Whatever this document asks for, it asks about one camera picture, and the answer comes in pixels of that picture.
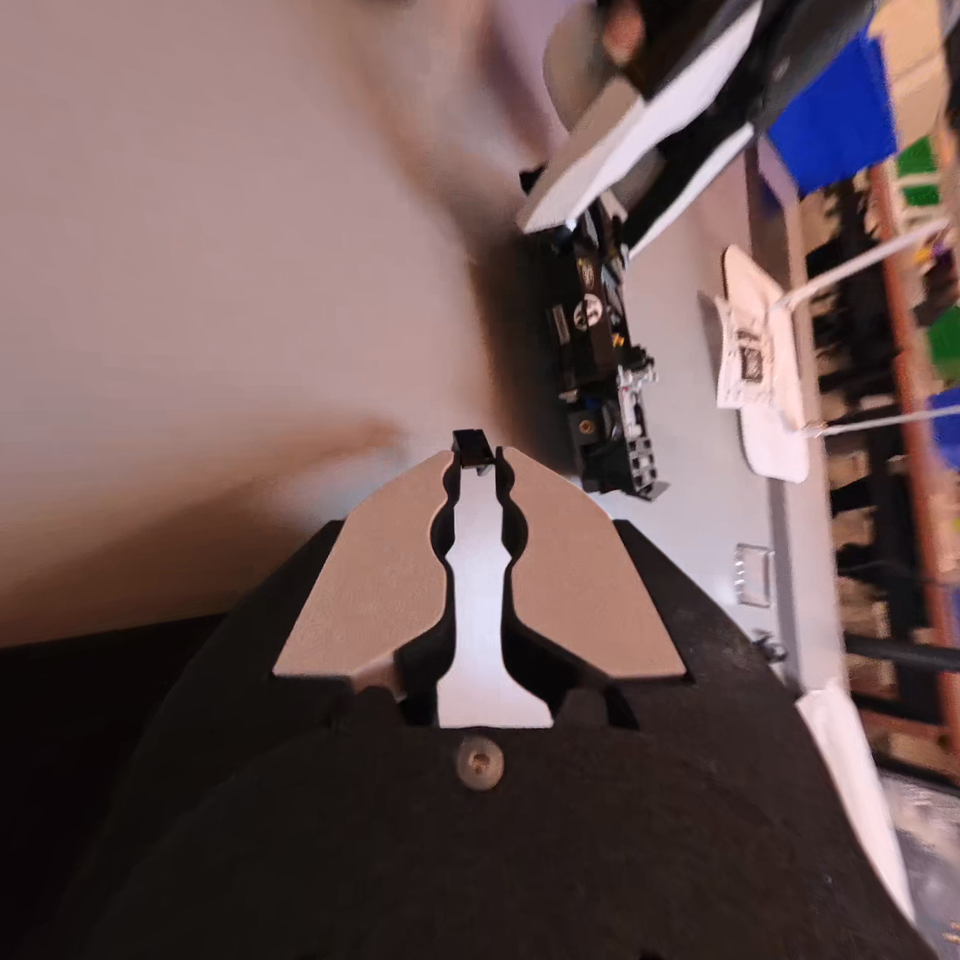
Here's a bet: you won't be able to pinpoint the clear lego windshield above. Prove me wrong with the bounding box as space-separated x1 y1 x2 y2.
732 543 778 610

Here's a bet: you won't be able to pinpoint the small black lego slope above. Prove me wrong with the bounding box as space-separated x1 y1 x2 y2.
450 429 499 475

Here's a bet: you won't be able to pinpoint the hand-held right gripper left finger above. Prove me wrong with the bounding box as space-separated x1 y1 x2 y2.
273 455 454 688

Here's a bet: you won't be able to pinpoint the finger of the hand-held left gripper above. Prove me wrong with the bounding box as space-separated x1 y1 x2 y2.
516 0 766 237
618 128 759 259

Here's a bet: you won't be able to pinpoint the black lego car model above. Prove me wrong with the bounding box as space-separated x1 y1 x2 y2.
518 162 672 504

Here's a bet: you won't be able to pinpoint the white paper bags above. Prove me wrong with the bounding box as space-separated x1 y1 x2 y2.
795 678 919 924

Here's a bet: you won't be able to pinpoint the person's left hand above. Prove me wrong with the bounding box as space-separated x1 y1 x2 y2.
600 0 649 69

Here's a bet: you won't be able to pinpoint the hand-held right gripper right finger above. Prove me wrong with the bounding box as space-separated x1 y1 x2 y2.
500 446 691 688

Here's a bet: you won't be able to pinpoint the white sticker sheet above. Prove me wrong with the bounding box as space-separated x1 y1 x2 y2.
714 296 780 412

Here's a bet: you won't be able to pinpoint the blue plastic bin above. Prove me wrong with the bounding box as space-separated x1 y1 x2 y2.
765 30 901 201

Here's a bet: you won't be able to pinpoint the white metal stand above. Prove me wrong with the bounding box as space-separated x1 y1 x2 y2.
768 218 960 439

